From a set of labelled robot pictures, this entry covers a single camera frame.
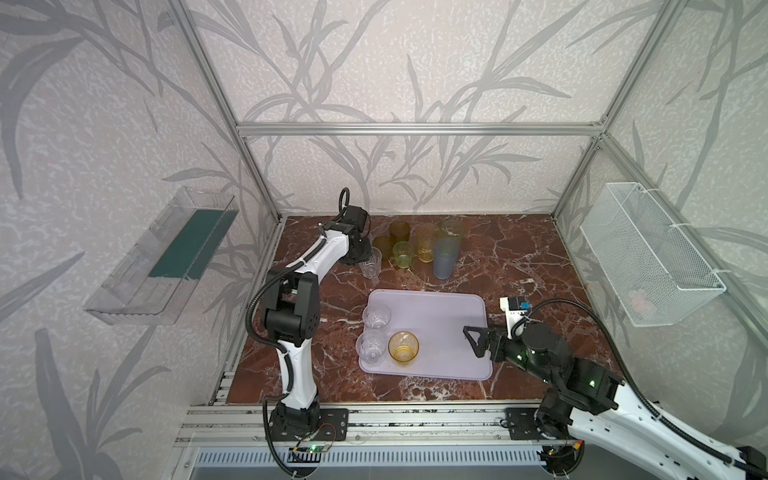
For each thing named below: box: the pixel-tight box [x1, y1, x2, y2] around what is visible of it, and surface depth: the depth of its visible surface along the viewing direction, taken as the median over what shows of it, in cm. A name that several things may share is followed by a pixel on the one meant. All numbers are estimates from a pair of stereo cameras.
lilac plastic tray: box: [359, 290, 493, 380], surface depth 96 cm
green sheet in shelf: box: [149, 209, 239, 281], surface depth 69 cm
